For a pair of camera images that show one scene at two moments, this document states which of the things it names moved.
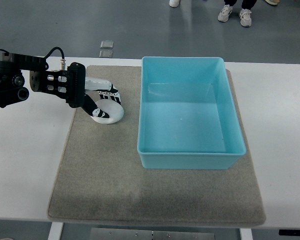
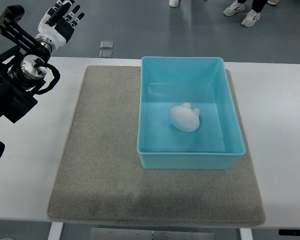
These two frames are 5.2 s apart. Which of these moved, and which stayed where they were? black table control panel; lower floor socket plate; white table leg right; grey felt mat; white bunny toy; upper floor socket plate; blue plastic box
Moved: white bunny toy
Stayed: grey felt mat; white table leg right; upper floor socket plate; lower floor socket plate; blue plastic box; black table control panel
